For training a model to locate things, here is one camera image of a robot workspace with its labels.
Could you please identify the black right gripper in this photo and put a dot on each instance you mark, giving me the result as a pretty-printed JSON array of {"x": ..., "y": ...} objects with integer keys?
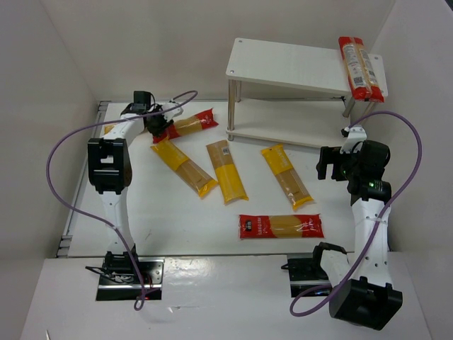
[{"x": 325, "y": 163}]

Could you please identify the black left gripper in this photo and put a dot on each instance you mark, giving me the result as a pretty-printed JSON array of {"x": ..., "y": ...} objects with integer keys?
[{"x": 158, "y": 125}]

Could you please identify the red pasta bag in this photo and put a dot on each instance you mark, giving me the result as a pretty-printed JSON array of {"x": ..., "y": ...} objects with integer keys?
[
  {"x": 362, "y": 79},
  {"x": 195, "y": 123},
  {"x": 280, "y": 226}
]

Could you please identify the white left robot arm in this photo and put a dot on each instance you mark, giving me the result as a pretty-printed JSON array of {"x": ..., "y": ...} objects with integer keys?
[{"x": 110, "y": 173}]

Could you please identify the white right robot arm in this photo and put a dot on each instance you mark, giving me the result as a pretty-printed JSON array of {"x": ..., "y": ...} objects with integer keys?
[{"x": 362, "y": 290}]

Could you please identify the yellow pasta bag left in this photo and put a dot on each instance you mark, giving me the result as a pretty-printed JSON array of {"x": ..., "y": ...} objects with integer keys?
[{"x": 195, "y": 177}]

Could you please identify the yellow pasta bag right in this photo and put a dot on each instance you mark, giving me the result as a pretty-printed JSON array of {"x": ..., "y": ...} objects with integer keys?
[{"x": 287, "y": 177}]

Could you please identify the thin yellow pasta bag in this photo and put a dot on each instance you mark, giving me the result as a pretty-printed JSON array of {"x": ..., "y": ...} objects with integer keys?
[{"x": 108, "y": 128}]

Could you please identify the red pasta bag on shelf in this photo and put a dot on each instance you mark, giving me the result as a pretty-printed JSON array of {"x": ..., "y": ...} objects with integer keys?
[{"x": 362, "y": 79}]

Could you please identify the yellow pasta bag centre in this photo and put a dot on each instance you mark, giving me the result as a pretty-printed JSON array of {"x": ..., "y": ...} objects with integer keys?
[{"x": 226, "y": 172}]

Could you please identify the white two-tier shelf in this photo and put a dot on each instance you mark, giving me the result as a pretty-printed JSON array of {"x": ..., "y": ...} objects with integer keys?
[{"x": 286, "y": 93}]

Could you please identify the red pasta bag front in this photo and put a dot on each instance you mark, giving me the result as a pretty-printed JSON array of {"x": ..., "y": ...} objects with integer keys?
[{"x": 280, "y": 226}]

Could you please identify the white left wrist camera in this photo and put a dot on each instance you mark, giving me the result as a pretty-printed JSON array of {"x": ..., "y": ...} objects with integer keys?
[{"x": 170, "y": 110}]

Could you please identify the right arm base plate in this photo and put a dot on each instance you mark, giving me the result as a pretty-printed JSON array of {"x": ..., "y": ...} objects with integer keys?
[{"x": 304, "y": 274}]

